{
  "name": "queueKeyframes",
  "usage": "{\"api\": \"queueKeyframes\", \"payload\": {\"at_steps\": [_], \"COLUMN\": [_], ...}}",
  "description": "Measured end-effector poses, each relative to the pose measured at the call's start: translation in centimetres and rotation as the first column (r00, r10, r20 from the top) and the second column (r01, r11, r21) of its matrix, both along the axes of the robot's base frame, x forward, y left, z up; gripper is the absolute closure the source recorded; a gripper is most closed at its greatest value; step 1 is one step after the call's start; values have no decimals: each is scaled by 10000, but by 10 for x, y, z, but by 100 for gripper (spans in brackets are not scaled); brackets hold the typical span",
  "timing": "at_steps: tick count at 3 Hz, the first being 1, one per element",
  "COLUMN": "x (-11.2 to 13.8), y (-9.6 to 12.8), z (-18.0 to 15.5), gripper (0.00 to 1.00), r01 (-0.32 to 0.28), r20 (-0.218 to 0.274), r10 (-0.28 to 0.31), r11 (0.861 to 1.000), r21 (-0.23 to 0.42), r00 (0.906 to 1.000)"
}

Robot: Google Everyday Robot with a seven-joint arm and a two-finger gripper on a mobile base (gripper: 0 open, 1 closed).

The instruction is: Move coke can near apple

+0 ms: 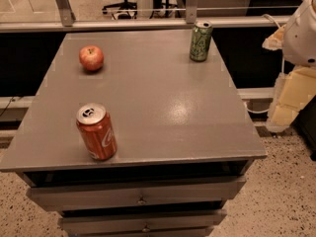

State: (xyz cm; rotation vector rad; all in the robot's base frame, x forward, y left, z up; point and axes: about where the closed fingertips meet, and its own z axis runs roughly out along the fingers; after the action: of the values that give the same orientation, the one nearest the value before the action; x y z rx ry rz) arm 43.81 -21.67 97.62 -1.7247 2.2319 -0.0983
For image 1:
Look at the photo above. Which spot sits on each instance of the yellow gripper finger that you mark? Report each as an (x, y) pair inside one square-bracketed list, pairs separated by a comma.
[(292, 93), (274, 41)]

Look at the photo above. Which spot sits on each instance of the red coke can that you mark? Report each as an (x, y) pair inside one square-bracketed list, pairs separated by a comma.
[(95, 126)]

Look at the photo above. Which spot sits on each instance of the green soda can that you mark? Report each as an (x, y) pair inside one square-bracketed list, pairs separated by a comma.
[(200, 41)]

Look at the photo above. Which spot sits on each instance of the red apple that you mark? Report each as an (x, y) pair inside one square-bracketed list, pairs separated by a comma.
[(91, 57)]

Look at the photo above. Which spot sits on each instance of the grey drawer cabinet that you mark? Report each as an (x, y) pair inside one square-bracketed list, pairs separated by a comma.
[(173, 119)]

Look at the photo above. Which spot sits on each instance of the lower grey drawer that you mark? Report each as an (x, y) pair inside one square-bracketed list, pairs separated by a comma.
[(143, 222)]

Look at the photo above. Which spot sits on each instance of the grey drawer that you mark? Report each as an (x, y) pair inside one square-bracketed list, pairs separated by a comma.
[(136, 194), (143, 222)]

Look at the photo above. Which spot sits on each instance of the upper grey drawer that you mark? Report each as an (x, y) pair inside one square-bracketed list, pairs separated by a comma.
[(136, 194)]

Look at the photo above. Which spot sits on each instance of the metal railing frame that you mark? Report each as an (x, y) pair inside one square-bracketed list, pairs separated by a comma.
[(21, 16)]

